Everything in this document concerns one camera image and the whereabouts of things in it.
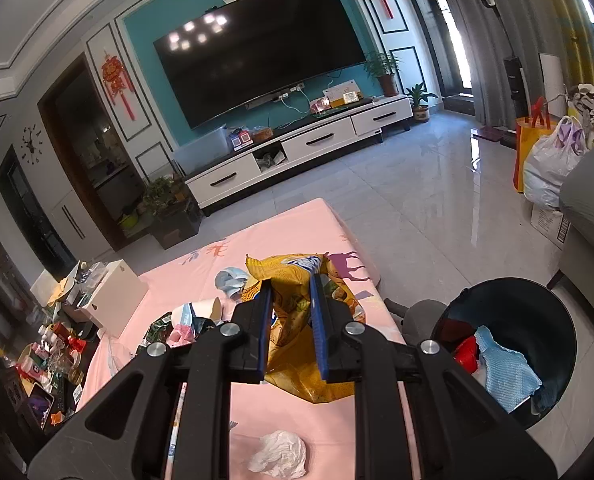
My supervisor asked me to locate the plant in dark planter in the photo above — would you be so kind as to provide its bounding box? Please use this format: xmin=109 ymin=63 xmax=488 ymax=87
xmin=142 ymin=175 xmax=203 ymax=251

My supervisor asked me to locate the yellow desk calendar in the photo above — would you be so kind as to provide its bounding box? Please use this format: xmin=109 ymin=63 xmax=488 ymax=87
xmin=322 ymin=80 xmax=365 ymax=108

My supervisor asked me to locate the pink plastic wrapper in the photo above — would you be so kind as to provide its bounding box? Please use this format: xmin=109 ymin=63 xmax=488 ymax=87
xmin=167 ymin=325 xmax=198 ymax=348

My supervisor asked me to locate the tall potted plant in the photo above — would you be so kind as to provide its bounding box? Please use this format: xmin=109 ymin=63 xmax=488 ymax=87
xmin=364 ymin=50 xmax=403 ymax=98

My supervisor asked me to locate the green snack wrapper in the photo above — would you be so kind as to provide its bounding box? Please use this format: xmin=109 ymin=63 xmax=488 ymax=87
xmin=144 ymin=312 xmax=178 ymax=348

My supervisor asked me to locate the crumpled white tissue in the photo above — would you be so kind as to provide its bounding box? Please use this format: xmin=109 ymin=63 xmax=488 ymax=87
xmin=247 ymin=430 xmax=309 ymax=478

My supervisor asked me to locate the black television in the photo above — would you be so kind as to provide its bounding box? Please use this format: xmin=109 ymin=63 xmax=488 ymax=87
xmin=153 ymin=0 xmax=368 ymax=131

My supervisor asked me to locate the orange shopping bag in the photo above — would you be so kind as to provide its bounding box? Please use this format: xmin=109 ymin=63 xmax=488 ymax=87
xmin=514 ymin=97 xmax=560 ymax=193

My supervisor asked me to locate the grey sofa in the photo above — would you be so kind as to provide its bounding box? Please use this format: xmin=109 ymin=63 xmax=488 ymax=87
xmin=547 ymin=135 xmax=594 ymax=311

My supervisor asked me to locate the small potted plant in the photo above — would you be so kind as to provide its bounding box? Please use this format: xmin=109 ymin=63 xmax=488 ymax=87
xmin=406 ymin=82 xmax=439 ymax=123

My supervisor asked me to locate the pink printed tablecloth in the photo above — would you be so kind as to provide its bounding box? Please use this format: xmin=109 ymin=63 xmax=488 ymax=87
xmin=74 ymin=197 xmax=423 ymax=480

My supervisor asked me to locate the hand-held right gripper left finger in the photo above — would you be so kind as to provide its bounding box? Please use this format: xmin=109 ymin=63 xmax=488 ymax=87
xmin=27 ymin=280 xmax=274 ymax=480

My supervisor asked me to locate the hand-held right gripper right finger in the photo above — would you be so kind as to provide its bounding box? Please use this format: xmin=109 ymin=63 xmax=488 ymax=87
xmin=309 ymin=272 xmax=558 ymax=480

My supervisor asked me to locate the black trash bin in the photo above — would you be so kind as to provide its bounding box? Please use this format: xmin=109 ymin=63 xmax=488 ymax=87
xmin=429 ymin=277 xmax=578 ymax=431

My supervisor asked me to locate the clear storage box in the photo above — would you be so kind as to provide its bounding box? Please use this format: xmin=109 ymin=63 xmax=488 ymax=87
xmin=172 ymin=125 xmax=233 ymax=176

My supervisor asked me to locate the white plastic bag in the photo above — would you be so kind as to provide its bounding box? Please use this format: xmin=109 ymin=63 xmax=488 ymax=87
xmin=522 ymin=115 xmax=590 ymax=211

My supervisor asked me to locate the black upright vacuum cleaner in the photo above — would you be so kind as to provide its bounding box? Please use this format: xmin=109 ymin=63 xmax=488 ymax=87
xmin=480 ymin=0 xmax=528 ymax=131

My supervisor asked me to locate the white television cabinet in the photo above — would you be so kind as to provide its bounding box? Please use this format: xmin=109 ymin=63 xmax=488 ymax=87
xmin=184 ymin=94 xmax=413 ymax=218

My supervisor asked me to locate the black wall clock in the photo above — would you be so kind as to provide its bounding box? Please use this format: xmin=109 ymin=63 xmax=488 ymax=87
xmin=19 ymin=125 xmax=45 ymax=163

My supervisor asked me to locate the light blue cloth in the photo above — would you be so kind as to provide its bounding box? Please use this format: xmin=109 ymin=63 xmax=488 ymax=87
xmin=474 ymin=325 xmax=543 ymax=413

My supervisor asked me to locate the white box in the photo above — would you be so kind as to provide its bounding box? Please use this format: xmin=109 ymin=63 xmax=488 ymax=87
xmin=79 ymin=259 xmax=150 ymax=338

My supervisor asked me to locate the white air purifier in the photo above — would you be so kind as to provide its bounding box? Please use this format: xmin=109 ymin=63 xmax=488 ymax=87
xmin=540 ymin=52 xmax=565 ymax=121

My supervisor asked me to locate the clutter of bottles and jars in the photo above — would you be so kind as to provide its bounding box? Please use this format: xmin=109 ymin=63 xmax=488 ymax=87
xmin=7 ymin=260 xmax=102 ymax=431

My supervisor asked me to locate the yellow snack bag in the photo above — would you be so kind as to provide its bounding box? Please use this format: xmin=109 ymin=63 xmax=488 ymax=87
xmin=242 ymin=252 xmax=368 ymax=405

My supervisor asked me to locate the red packet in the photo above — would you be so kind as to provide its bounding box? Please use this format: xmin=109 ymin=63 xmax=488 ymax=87
xmin=452 ymin=335 xmax=480 ymax=373

